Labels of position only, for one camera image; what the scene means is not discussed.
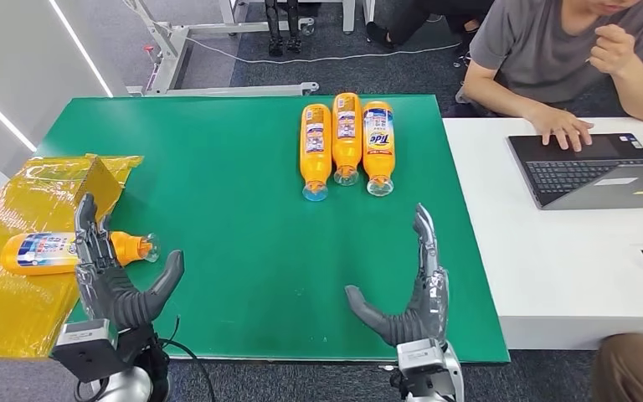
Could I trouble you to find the orange detergent bottle clear cap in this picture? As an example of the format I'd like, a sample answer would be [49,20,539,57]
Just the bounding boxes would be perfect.
[0,231,161,277]
[332,92,363,188]

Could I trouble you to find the black robot legs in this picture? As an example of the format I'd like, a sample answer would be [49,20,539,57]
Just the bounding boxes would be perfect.
[265,0,303,57]

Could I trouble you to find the yellow film wrapped cardboard box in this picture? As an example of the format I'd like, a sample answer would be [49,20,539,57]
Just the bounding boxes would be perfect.
[0,154,145,361]

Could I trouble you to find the white floor cable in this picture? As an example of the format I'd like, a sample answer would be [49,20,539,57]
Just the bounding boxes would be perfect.
[185,35,461,66]

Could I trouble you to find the white metal stand frame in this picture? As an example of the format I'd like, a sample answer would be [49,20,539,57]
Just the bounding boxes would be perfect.
[121,0,321,98]

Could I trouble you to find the person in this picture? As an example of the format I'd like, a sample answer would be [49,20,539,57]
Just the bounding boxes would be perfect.
[454,0,643,152]

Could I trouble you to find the person's right hand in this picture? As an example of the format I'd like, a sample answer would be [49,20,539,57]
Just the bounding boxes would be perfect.
[534,108,594,152]

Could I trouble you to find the person's left hand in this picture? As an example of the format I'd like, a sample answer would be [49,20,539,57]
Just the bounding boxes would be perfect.
[587,23,637,77]

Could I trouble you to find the orange Tide bottle clear cap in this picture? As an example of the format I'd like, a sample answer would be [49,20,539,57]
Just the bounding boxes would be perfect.
[362,100,396,198]

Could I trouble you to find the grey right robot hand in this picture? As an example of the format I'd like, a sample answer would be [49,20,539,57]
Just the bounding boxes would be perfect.
[344,203,450,348]

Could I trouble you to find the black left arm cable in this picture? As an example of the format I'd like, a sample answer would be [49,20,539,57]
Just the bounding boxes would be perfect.
[157,316,219,402]

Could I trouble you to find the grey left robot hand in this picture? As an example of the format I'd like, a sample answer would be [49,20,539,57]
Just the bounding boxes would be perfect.
[73,192,186,331]

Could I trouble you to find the white desk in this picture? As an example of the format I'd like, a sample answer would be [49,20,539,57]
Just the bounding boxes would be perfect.
[442,116,643,351]

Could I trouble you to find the white table leg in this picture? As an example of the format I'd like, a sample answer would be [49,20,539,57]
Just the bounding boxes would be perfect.
[341,0,376,35]

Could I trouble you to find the person's hand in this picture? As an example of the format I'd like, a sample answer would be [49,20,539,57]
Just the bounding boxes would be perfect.
[534,108,594,152]
[587,23,637,77]

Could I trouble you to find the dark grey laptop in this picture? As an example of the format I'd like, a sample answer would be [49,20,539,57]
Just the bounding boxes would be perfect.
[507,132,643,211]

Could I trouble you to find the brown fabric object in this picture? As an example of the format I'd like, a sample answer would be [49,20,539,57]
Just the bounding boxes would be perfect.
[593,332,643,402]

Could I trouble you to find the person's legs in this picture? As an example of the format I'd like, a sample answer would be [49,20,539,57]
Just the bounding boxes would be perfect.
[365,0,495,52]

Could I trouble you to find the orange detergent bottle blue cap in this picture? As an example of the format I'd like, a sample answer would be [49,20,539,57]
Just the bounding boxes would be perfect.
[300,103,333,203]

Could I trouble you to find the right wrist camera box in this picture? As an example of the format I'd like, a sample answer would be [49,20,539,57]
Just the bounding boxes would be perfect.
[396,338,450,384]

